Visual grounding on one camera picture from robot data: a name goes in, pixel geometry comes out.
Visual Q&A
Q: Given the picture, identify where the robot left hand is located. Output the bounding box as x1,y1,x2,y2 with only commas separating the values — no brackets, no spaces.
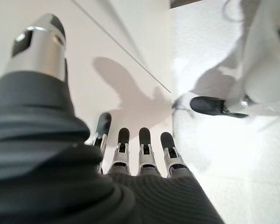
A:
0,13,224,224

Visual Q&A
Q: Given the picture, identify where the white cabinet door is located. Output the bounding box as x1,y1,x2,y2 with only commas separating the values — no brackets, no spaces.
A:
71,0,173,93
0,0,173,175

